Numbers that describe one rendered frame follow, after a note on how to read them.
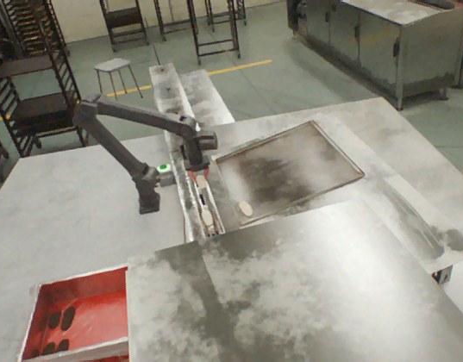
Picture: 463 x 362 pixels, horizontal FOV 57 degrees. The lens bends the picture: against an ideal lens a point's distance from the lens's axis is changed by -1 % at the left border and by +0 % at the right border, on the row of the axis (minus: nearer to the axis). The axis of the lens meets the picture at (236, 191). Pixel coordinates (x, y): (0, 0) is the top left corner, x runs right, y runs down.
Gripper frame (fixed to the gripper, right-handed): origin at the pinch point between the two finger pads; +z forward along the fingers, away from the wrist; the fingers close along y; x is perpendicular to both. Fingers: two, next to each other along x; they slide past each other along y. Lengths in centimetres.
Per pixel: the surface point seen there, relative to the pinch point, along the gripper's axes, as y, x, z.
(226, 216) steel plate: 6.1, -12.2, 12.1
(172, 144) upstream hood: -7.7, 45.9, 3.8
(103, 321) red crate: -43, -49, 11
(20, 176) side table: -89, 65, 10
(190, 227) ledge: -8.7, -18.4, 7.6
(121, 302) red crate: -37, -43, 11
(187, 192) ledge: -6.5, 5.4, 7.5
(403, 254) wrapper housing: 29, -99, -35
